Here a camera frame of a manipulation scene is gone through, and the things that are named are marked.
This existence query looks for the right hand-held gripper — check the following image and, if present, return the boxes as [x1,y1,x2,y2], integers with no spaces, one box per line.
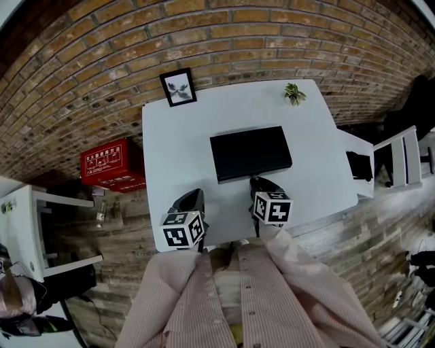
[249,175,294,238]

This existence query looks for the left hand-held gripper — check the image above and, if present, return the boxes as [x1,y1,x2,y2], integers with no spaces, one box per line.
[160,188,209,252]

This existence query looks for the person's left forearm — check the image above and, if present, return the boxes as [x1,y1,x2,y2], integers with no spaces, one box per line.
[145,249,205,307]

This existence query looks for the person's right forearm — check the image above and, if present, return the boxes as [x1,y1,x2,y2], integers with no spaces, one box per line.
[261,226,327,290]

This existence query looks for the white table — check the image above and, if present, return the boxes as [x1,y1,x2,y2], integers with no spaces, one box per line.
[141,80,360,253]

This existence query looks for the beige trousers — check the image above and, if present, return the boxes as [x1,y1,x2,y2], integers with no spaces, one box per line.
[209,246,241,273]

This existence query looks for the clear plastic bottle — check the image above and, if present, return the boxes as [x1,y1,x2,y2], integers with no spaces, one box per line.
[96,200,108,228]

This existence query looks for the red fire equipment box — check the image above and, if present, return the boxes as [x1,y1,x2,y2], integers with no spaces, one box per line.
[80,137,146,194]

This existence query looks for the white undershirt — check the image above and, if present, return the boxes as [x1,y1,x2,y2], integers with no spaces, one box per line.
[212,271,242,324]

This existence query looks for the black bag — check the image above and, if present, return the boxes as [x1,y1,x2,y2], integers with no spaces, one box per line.
[345,151,374,181]

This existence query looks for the black framed picture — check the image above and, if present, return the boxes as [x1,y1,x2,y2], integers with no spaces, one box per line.
[159,67,198,108]

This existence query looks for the pink striped shirt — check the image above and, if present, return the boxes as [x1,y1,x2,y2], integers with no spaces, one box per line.
[115,226,387,348]

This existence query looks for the white wooden chair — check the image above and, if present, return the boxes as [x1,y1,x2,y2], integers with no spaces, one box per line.
[336,124,424,201]

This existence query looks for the white side desk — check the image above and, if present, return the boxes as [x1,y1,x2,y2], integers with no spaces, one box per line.
[0,183,104,283]

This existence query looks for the black office chair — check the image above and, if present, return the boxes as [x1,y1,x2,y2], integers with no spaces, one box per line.
[383,74,435,188]

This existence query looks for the dark green chair seat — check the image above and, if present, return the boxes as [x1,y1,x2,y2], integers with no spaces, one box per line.
[0,314,75,337]

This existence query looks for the black floor cable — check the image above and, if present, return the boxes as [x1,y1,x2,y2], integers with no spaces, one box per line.
[80,295,113,337]

